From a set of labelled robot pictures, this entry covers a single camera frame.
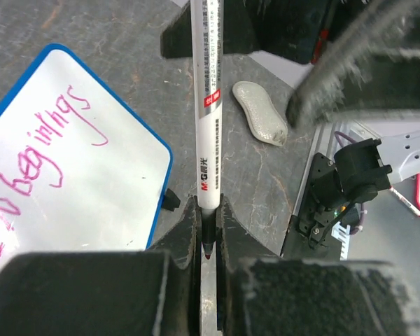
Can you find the grey slotted cable duct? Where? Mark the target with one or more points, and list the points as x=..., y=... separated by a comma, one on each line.
x=342, y=234

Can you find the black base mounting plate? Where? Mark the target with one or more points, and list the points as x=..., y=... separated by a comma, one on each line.
x=328, y=196

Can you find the blue framed whiteboard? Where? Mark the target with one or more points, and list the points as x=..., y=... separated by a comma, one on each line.
x=79, y=170

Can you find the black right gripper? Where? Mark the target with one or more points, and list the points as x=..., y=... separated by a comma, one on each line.
x=366, y=54

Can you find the white bead eraser pad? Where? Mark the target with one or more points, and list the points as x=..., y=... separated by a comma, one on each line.
x=264, y=121

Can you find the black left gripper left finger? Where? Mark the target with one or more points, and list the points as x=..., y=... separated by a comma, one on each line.
x=151, y=292

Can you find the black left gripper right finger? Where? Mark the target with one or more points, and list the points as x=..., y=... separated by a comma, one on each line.
x=260, y=293

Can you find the magenta capped whiteboard marker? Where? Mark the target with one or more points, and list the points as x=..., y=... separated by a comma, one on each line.
x=208, y=94

